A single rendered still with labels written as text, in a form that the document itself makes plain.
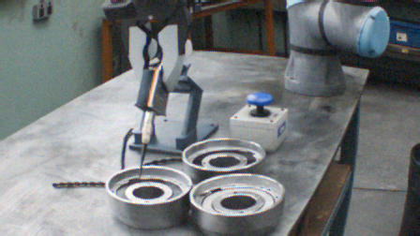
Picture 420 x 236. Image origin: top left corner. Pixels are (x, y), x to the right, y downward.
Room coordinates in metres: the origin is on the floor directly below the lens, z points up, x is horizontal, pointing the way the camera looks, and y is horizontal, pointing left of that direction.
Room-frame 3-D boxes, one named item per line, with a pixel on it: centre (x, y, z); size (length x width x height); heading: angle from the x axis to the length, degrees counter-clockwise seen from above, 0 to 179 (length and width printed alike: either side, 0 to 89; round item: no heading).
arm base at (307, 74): (1.07, -0.23, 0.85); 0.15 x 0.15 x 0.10
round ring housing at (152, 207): (0.54, 0.08, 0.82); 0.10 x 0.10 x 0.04
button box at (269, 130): (0.77, -0.08, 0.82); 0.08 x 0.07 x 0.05; 155
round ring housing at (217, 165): (0.63, -0.02, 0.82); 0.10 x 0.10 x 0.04
